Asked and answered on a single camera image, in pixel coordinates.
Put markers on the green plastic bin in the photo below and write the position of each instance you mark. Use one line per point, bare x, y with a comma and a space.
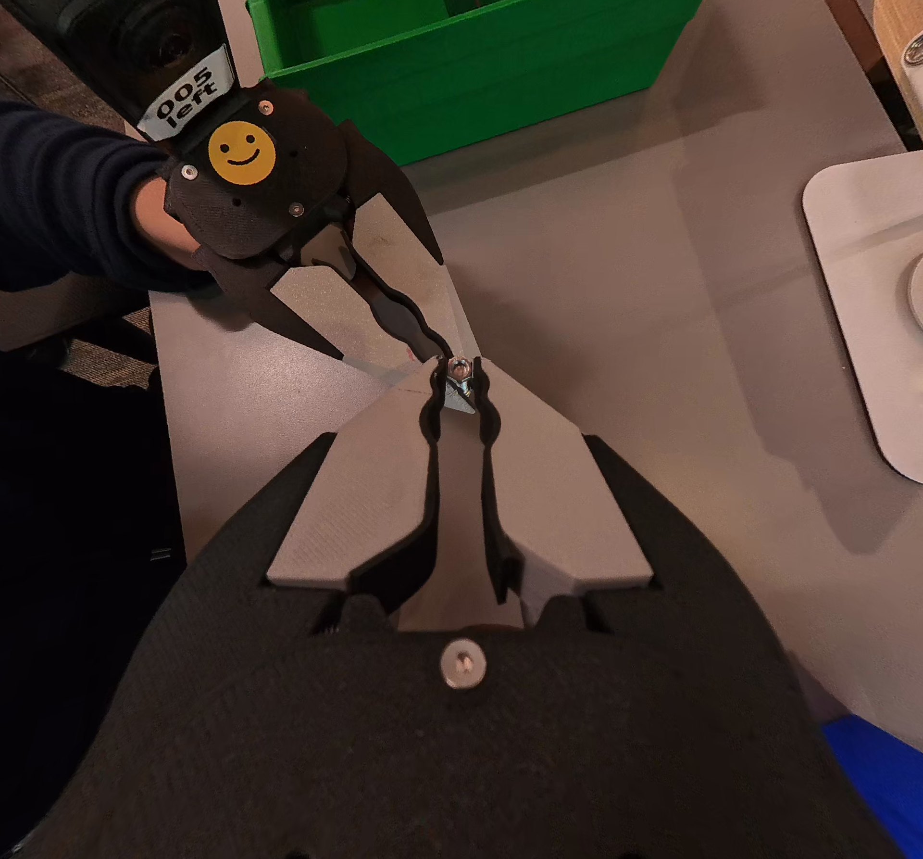
447, 80

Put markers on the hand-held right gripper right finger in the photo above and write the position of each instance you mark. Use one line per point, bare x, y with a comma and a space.
562, 505

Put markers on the steel hex nut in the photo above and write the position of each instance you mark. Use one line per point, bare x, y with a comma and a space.
459, 367

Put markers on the person's left hand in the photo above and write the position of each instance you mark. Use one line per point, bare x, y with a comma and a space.
162, 220

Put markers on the wooden display board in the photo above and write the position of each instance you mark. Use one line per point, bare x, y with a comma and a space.
901, 8

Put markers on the blue plastic bin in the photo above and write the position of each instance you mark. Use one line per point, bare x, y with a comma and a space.
880, 787

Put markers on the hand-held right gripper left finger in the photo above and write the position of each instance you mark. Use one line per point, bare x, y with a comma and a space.
353, 505

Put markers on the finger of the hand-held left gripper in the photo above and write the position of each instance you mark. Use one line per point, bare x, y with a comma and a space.
411, 260
324, 311

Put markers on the black flat plate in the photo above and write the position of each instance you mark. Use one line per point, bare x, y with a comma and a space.
883, 109

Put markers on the person's left forearm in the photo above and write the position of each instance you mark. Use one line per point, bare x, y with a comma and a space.
65, 202

